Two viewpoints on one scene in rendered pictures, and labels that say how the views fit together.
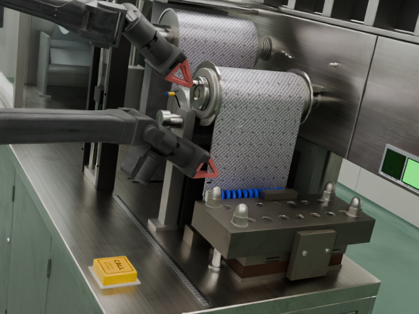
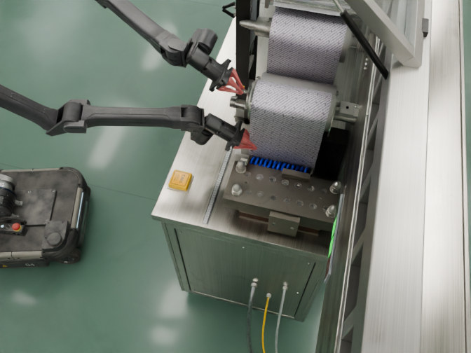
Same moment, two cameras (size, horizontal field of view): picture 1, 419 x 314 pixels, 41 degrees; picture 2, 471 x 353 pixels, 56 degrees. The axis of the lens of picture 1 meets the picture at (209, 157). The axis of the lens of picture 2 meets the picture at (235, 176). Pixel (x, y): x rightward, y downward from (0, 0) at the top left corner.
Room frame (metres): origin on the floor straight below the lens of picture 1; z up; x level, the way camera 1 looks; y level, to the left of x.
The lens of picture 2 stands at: (0.54, -0.64, 2.31)
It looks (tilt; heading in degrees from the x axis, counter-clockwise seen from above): 57 degrees down; 46
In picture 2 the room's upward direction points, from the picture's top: straight up
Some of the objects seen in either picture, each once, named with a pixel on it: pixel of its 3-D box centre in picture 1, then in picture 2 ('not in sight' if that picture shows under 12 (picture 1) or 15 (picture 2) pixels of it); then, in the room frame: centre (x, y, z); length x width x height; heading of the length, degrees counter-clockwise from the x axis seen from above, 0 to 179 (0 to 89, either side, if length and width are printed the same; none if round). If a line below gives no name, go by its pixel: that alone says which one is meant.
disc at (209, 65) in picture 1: (205, 93); (254, 99); (1.27, 0.03, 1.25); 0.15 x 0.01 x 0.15; 31
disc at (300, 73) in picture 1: (292, 98); (332, 114); (1.40, -0.18, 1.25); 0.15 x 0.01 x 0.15; 31
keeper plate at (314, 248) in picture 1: (312, 254); (283, 225); (1.13, -0.26, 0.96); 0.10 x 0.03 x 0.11; 121
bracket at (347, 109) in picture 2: (310, 85); (349, 109); (1.42, -0.22, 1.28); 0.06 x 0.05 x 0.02; 121
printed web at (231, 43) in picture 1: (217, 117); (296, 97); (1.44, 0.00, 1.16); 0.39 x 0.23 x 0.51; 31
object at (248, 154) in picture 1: (252, 157); (283, 146); (1.28, -0.10, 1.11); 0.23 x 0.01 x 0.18; 121
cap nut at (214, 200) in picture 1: (214, 195); (240, 164); (1.15, -0.03, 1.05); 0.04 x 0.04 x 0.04
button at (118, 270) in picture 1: (115, 270); (180, 180); (1.01, 0.15, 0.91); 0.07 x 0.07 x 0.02; 31
